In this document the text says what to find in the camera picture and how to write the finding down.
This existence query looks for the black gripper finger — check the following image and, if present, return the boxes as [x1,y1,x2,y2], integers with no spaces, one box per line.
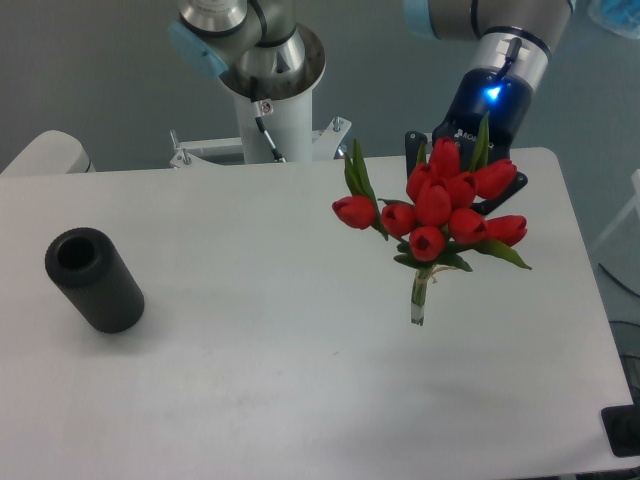
[472,172,529,216]
[404,131,429,173]

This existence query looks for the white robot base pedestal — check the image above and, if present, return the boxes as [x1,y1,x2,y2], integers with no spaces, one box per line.
[169,22,352,164]

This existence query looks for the black cable on floor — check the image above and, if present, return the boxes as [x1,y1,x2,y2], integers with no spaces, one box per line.
[597,262,640,291]

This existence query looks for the grey cable on pedestal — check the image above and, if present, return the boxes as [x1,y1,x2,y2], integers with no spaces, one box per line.
[253,115,287,164]

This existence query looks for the black ribbed cylindrical vase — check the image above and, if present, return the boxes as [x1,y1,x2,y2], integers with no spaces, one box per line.
[45,227,145,334]

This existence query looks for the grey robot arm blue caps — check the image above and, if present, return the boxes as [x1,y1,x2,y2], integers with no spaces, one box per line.
[168,1,575,168]

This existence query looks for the white frame at right edge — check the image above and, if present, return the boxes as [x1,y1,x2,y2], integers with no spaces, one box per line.
[588,170,640,253]

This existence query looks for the red tulip bouquet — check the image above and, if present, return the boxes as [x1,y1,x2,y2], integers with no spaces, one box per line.
[332,117,528,325]

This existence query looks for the white rounded object behind table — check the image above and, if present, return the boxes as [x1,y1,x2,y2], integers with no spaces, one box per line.
[1,130,96,177]

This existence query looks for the black device at table corner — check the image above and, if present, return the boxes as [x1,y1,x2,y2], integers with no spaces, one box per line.
[601,405,639,458]

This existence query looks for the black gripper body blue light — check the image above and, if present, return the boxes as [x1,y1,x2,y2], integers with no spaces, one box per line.
[432,69,533,161]

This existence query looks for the blue plastic bag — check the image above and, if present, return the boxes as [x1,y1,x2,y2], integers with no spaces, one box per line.
[588,0,639,40]

